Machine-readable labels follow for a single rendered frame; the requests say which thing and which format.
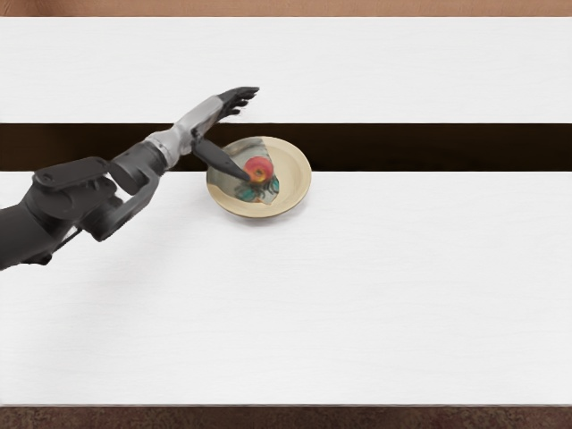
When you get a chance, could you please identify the beige patterned plate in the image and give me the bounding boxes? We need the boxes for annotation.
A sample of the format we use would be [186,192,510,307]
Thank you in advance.
[206,136,313,220]

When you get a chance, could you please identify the red and yellow fruit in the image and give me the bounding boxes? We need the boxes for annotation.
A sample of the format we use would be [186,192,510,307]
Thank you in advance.
[244,156,274,185]

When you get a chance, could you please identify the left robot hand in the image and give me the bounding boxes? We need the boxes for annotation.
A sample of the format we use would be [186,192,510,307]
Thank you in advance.
[146,86,261,181]

